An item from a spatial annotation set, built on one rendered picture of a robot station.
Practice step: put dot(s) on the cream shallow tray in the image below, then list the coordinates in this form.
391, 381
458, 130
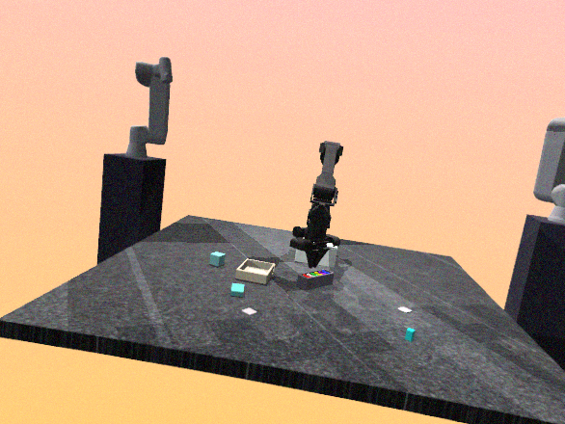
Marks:
256, 271

